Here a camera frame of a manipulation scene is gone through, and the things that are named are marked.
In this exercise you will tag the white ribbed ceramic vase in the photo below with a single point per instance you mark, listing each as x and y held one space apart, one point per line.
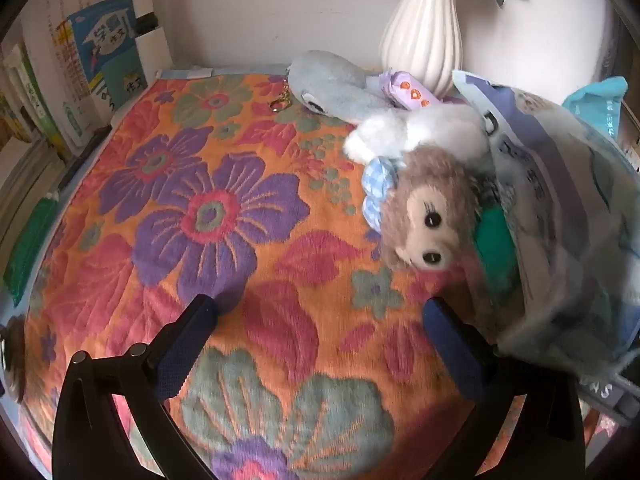
422 35

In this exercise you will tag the grey-blue plush toy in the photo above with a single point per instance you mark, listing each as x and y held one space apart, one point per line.
325 80

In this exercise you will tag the floral woven blanket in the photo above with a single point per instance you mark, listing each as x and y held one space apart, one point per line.
250 170

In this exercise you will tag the light blue tissue pack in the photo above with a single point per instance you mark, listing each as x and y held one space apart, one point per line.
560 220

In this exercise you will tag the teal cloth bag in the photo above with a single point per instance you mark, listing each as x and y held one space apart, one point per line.
595 100

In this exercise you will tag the green soft cloth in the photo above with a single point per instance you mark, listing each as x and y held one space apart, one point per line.
495 245

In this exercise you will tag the dark picture frame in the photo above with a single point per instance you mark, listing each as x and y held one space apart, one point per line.
622 60

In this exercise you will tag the white tall carton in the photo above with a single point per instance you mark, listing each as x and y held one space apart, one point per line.
152 47

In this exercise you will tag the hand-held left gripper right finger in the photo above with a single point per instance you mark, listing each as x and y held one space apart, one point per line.
452 355

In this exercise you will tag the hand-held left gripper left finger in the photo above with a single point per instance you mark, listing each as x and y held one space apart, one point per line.
185 350

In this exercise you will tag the row of books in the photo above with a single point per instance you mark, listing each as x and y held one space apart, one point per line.
100 60

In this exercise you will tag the green textured item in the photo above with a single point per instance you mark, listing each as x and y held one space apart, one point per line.
30 245

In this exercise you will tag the brown monkey plush toy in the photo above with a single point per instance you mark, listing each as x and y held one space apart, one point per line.
430 210

